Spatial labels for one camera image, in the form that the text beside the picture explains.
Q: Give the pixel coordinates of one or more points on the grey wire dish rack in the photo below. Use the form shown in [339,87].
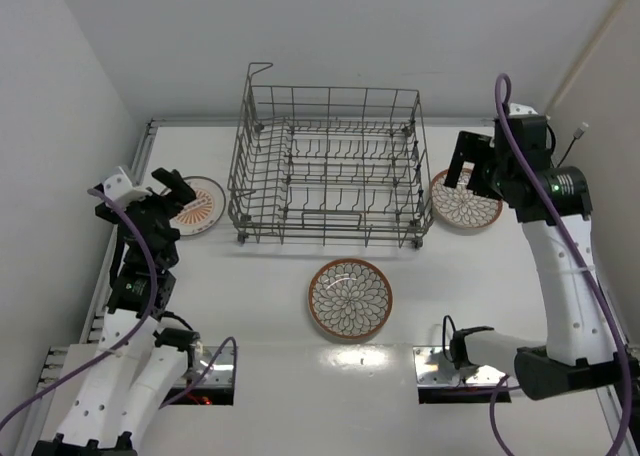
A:
[328,164]

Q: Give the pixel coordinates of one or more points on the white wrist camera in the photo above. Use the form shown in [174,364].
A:
[516,110]
[119,187]

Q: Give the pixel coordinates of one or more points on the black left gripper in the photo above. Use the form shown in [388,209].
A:
[163,202]

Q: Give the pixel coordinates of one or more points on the floral plate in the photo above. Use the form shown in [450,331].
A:
[350,299]
[460,207]

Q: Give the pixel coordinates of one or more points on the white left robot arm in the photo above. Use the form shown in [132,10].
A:
[136,362]

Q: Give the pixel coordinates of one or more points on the orange sunburst white plate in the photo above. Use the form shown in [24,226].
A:
[202,214]

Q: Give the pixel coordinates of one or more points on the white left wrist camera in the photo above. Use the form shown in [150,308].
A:
[119,187]

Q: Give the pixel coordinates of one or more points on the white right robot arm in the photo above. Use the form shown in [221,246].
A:
[553,206]

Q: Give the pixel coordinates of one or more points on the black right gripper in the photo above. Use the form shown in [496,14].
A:
[480,177]

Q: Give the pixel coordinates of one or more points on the beige wall cable duct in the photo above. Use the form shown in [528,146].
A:
[584,54]

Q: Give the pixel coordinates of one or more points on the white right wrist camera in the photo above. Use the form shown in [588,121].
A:
[516,110]

